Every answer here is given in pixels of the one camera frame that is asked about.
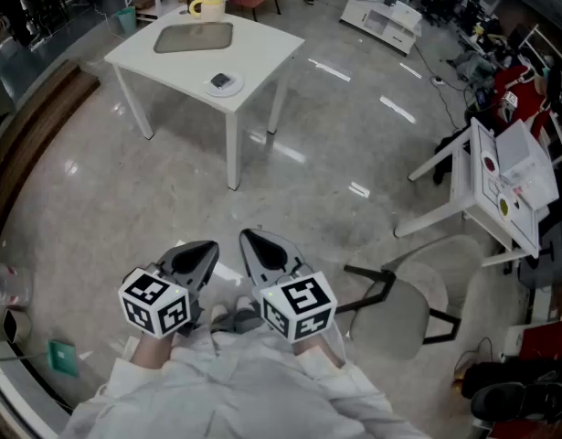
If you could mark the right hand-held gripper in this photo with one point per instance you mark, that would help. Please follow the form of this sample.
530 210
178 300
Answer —
303 300

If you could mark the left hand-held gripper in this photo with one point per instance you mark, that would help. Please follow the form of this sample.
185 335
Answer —
152 304

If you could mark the white round plate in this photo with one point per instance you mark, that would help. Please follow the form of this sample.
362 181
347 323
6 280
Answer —
235 88

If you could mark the small dark object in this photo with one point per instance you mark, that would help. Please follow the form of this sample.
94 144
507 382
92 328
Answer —
220 80

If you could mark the person's right forearm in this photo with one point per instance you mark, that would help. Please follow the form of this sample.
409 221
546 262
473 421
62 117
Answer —
314 350

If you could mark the person's left forearm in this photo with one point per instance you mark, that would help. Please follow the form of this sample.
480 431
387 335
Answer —
150 352

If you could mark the white bowl with dark-red contents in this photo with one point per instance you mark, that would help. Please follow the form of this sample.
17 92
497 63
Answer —
490 163

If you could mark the person's right shoe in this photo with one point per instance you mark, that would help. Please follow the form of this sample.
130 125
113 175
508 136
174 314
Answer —
244 303

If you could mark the person's shoe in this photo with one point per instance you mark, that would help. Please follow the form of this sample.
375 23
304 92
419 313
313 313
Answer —
244 303
219 313

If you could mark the person's left shoe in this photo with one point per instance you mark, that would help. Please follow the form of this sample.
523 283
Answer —
219 313

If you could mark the person's grey trousers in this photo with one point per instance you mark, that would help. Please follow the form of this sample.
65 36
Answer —
246 320

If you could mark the person's white coat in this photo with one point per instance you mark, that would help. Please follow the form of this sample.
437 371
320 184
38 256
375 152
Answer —
244 396

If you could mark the green flat box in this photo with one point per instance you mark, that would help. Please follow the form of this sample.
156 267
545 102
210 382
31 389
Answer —
62 357

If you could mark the clear plastic bottles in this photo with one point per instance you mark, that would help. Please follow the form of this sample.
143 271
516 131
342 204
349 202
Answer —
6 286

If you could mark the white square table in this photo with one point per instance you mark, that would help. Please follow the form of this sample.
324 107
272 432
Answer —
262 48

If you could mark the brown wooden platform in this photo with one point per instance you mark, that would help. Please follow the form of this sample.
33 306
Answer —
29 131

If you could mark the grey rectangular tray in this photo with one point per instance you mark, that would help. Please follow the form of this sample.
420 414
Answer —
194 37

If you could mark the small white side table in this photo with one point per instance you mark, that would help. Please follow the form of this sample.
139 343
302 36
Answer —
484 190

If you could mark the white power strip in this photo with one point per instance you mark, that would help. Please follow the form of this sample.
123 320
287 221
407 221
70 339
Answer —
437 80

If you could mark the teal waste bin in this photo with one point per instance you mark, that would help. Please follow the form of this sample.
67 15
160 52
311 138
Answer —
126 21

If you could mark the white low cabinet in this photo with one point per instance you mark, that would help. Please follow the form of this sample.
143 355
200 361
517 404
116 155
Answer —
390 35

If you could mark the white box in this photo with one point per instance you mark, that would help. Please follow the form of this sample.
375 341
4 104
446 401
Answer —
522 163

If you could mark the black sneaker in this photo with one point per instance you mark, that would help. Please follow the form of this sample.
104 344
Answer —
504 400

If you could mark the red box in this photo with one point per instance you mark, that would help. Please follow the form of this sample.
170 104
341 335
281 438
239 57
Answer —
545 341

